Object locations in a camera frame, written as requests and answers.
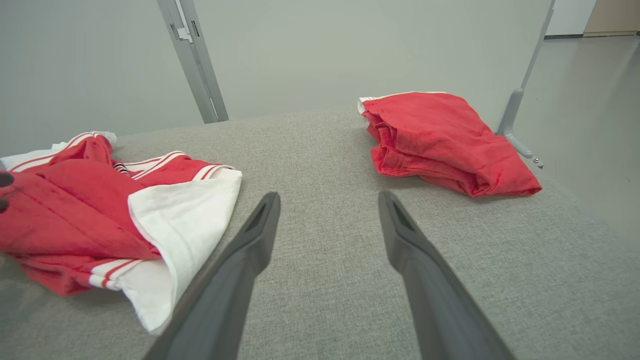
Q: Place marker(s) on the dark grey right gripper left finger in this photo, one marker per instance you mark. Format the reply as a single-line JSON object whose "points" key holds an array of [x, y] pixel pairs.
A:
{"points": [[225, 290]]}

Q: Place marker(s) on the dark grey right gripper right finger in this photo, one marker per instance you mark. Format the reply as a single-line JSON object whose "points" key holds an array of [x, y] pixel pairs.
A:
{"points": [[440, 300]]}

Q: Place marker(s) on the red shorts with white band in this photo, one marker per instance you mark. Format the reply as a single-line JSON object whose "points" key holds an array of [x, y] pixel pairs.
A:
{"points": [[440, 140]]}

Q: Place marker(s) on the red jersey with white sleeves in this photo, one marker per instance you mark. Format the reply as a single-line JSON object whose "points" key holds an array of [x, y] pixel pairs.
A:
{"points": [[75, 210]]}

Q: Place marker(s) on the grey partition foot bracket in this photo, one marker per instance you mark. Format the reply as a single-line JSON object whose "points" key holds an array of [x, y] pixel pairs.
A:
{"points": [[517, 110]]}

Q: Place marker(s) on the grey metal partition post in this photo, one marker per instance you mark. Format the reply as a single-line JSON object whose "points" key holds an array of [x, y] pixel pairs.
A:
{"points": [[197, 70]]}

